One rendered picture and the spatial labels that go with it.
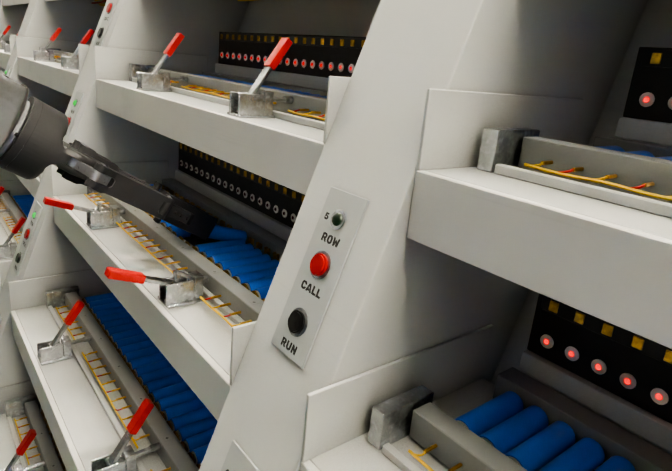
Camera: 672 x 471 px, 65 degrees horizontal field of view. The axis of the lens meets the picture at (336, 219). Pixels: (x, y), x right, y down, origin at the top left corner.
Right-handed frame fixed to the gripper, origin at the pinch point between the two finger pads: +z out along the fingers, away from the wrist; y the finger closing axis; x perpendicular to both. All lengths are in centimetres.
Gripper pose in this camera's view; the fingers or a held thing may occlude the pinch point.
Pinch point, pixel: (184, 215)
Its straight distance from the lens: 67.0
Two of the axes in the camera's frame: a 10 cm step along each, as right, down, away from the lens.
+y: -6.0, -2.7, 7.5
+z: 6.4, 4.0, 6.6
